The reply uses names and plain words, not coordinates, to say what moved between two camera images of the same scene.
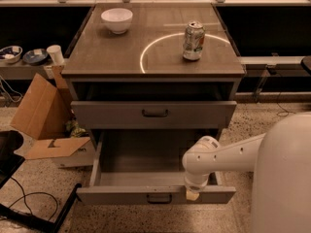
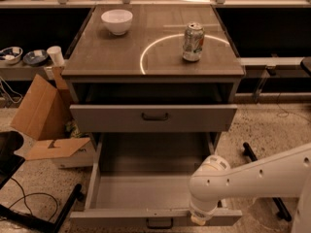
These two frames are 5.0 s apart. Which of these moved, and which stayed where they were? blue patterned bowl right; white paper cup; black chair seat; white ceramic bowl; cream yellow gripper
Moved: cream yellow gripper
Stayed: blue patterned bowl right; white ceramic bowl; black chair seat; white paper cup
